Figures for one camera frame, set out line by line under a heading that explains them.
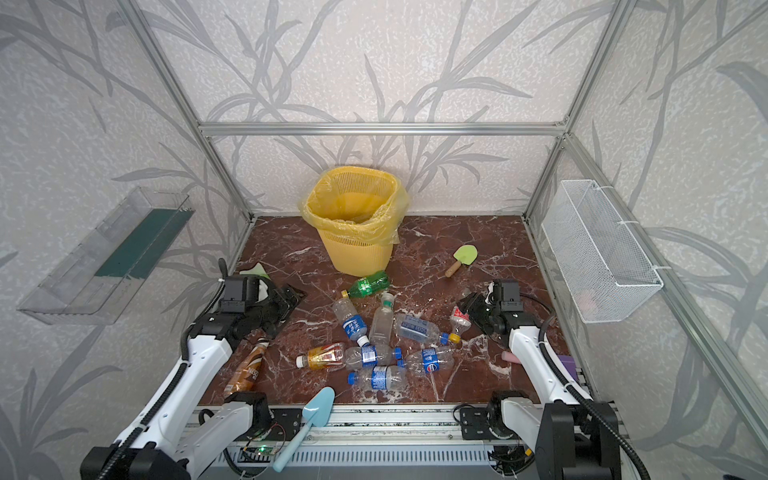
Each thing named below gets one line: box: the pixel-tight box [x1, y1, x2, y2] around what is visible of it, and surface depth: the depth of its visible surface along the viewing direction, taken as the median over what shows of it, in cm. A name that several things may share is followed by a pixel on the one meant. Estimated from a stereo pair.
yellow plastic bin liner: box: [298, 166, 410, 246], surface depth 88 cm
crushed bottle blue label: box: [405, 347, 455, 375], surface depth 84 cm
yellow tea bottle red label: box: [295, 342, 345, 370], surface depth 82 cm
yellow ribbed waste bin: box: [310, 166, 400, 277], surface depth 93 cm
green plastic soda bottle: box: [347, 270, 391, 298], surface depth 98 cm
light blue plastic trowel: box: [272, 386, 336, 473], surface depth 77 cm
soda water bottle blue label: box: [394, 313, 461, 345], surface depth 87 cm
